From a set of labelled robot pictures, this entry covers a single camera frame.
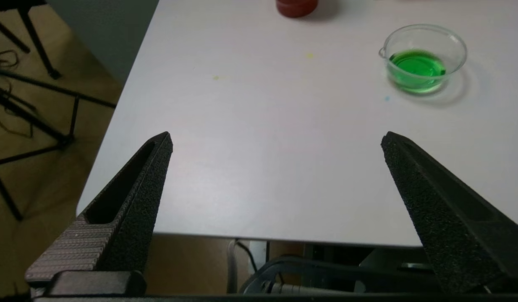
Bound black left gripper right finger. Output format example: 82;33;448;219
381;131;518;294

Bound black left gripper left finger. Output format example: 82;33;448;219
25;131;173;290

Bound thin black floor cable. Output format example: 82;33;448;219
0;49;35;139

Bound black metal stand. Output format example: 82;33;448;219
0;0;117;221

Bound red plastic cup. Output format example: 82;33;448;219
276;0;319;18

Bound clear glass dish with spout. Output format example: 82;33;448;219
378;23;468;95

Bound grey hose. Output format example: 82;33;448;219
226;239;239;294

